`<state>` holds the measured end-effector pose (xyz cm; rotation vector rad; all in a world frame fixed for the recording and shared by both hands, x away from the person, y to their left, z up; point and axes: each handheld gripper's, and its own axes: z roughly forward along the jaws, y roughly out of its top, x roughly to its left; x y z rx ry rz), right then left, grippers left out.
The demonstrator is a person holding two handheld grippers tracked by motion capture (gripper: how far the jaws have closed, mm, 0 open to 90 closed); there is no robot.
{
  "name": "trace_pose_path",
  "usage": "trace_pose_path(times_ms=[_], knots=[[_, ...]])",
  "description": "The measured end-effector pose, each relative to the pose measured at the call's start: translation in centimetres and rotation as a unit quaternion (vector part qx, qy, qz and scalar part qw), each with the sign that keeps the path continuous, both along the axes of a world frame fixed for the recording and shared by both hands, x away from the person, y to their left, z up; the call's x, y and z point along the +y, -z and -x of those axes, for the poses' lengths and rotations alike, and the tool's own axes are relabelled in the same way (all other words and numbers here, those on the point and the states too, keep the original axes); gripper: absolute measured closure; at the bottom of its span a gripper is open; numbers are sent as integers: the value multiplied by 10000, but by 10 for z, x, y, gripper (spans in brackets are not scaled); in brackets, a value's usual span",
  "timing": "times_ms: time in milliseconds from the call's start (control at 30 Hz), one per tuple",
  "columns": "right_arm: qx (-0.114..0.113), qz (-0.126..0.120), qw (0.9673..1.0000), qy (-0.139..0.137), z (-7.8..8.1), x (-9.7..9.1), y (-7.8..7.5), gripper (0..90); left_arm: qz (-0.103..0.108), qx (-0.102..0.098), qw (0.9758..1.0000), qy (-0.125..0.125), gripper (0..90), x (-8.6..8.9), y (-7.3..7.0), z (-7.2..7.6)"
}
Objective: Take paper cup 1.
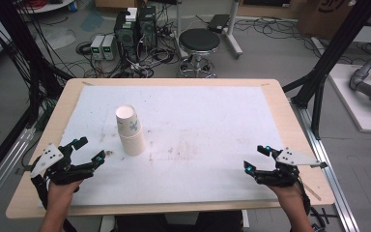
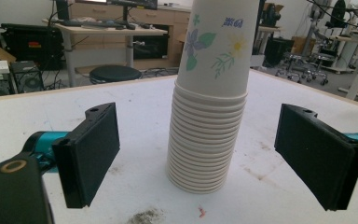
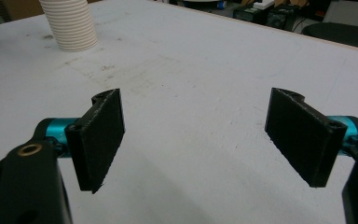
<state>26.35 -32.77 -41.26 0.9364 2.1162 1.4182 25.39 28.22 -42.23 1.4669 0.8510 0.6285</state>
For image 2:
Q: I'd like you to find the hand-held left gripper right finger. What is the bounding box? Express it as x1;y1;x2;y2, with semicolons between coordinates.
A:
274;103;358;212

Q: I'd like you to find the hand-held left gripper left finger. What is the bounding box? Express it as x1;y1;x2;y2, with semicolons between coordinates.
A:
22;102;121;209

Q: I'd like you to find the floral paper cup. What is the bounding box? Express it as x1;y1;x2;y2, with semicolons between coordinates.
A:
175;0;260;98

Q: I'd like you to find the white table mat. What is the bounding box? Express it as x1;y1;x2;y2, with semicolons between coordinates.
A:
0;69;358;224

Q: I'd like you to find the black round stool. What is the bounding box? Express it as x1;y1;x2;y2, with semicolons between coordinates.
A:
89;64;143;84

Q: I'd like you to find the large black case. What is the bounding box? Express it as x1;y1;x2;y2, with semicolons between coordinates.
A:
0;22;64;71

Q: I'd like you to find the light wooden desk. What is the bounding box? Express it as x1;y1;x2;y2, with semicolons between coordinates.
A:
41;18;169;88

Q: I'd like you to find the black keyboard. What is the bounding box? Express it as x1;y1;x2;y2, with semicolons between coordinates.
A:
59;20;127;31

